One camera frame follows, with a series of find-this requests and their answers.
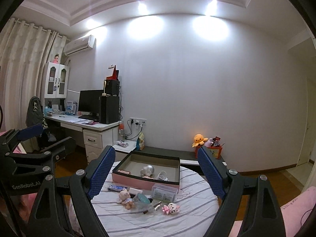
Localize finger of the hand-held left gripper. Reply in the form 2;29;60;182
5;137;76;165
0;124;44;157

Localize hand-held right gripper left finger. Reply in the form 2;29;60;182
26;145;116;237

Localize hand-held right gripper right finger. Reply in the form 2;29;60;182
197;146;288;237

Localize pink doll figure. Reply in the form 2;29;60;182
117;188;134;210

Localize pink storage box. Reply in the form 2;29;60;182
112;150;181;190

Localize teal round compact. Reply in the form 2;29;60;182
132;193;152;209

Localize clear plastic box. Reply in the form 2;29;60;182
151;184;179;202

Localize pink block toy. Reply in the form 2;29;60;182
162;202;180;215

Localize black office chair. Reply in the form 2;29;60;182
27;96;67;155

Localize grey patterned garment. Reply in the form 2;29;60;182
28;97;45;129

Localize red printed storage box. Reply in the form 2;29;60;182
207;145;223;159

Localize white low cabinet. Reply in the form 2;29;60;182
114;139;137;165

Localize bundle of pens and packets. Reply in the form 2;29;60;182
211;136;226;148

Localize white desk with drawers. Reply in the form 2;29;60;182
44;114;122;165

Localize orange octopus plush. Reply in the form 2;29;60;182
192;134;209;148

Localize blue white box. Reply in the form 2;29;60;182
66;100;77;114

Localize silver white figurine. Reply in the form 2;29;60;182
140;165;155;177

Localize blue yellow snack bag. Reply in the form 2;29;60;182
136;132;145;151

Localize black computer monitor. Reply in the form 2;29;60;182
78;89;104;119

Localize white hutch cabinet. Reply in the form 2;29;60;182
41;62;79;115

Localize black computer tower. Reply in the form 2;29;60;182
99;96;120;124

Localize beige curtains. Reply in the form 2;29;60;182
0;17;67;134

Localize black speaker box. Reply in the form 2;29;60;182
105;80;120;96

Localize red pennant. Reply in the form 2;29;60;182
107;65;119;81

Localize pink blanket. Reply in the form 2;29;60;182
232;186;316;237

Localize white air conditioner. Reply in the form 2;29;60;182
64;35;96;56

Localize black charging cable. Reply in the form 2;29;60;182
125;120;135;140

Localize white door frame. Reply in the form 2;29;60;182
288;30;316;166

